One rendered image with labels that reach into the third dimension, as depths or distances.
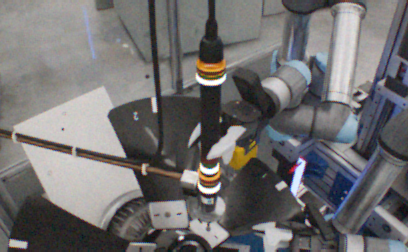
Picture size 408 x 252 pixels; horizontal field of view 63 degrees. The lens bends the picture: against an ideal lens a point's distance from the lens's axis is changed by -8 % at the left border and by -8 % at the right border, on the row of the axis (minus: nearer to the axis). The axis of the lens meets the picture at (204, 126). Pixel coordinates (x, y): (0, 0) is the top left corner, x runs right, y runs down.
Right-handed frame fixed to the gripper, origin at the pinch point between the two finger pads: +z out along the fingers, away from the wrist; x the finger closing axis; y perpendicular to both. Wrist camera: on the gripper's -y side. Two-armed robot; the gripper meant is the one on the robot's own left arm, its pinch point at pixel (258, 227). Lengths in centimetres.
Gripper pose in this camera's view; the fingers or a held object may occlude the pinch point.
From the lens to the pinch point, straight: 87.9
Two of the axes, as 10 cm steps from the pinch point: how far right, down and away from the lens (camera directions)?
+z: -9.7, -1.5, 1.8
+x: 0.3, 6.7, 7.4
